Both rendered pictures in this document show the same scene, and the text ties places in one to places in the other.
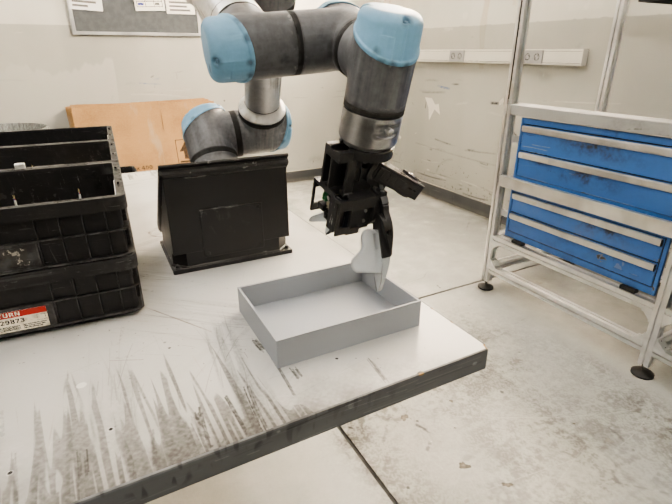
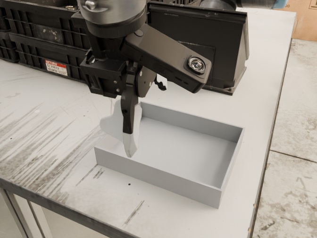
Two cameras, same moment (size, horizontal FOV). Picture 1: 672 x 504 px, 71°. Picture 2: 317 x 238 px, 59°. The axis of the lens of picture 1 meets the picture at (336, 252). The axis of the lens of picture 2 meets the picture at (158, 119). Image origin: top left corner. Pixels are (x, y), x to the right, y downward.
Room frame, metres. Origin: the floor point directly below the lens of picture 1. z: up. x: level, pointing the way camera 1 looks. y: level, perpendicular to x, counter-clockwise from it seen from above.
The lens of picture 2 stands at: (0.45, -0.34, 1.13)
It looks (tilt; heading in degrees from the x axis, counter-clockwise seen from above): 36 degrees down; 53
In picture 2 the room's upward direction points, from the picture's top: straight up
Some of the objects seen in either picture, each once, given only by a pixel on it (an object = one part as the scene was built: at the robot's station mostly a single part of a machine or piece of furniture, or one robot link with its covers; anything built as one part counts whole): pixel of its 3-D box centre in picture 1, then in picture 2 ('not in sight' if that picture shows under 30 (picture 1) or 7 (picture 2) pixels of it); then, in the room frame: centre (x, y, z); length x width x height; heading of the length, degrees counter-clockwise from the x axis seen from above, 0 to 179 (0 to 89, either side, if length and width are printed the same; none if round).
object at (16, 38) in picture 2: (24, 273); (84, 46); (0.81, 0.60, 0.76); 0.40 x 0.30 x 0.12; 115
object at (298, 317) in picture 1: (326, 306); (172, 145); (0.75, 0.02, 0.73); 0.27 x 0.20 x 0.05; 118
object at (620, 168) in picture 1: (581, 198); not in sight; (1.85, -1.00, 0.60); 0.72 x 0.03 x 0.56; 28
